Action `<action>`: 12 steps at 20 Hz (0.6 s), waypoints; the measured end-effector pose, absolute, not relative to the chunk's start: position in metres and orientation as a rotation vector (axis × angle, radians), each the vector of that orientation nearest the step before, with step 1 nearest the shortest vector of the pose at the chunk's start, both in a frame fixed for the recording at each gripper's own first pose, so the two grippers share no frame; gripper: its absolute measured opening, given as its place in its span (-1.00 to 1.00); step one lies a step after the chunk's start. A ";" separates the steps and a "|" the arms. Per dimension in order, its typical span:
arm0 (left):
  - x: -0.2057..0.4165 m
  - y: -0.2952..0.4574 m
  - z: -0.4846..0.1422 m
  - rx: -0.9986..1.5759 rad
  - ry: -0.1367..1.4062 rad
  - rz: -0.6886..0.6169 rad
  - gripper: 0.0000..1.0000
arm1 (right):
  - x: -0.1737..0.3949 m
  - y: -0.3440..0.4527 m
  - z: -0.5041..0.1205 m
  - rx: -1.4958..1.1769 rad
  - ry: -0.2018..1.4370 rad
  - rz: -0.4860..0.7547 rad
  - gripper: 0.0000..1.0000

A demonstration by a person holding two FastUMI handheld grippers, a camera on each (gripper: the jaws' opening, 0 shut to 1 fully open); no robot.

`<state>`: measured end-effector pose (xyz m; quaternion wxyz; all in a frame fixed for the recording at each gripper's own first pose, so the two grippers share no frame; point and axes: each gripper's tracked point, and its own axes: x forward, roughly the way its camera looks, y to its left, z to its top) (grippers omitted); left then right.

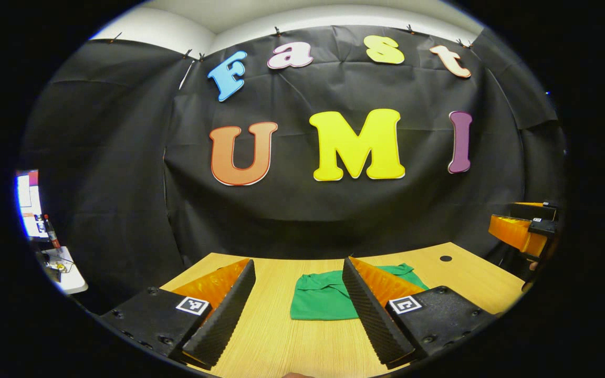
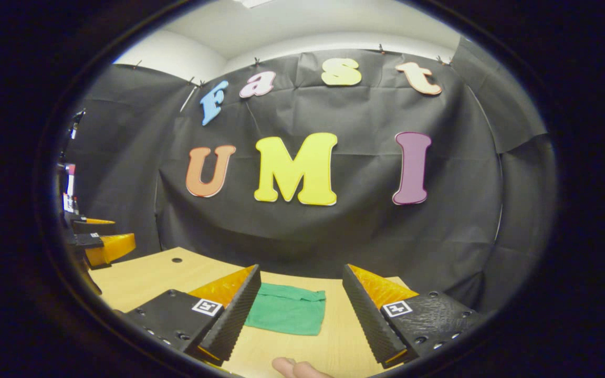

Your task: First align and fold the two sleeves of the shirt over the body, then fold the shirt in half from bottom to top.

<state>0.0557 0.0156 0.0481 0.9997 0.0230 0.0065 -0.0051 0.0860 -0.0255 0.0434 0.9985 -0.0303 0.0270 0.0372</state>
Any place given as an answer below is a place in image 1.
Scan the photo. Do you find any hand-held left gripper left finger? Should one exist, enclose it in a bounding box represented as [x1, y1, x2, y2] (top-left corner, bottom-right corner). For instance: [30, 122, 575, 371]
[100, 258, 257, 370]

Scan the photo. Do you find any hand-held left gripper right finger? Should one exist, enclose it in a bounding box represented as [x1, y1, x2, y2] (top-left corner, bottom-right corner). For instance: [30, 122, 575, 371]
[342, 256, 498, 369]

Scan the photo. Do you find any green T-shirt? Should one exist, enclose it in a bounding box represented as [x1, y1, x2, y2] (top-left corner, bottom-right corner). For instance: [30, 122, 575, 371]
[290, 262, 430, 321]

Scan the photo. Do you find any white side table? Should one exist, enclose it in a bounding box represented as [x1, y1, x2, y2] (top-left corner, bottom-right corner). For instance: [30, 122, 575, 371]
[40, 246, 89, 296]

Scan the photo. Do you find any red bottle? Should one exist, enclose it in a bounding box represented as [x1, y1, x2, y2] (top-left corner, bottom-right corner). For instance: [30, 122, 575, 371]
[44, 214, 61, 249]

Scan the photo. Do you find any computer monitor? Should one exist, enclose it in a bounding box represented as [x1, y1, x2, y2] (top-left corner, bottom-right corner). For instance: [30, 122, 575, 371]
[15, 169, 48, 239]

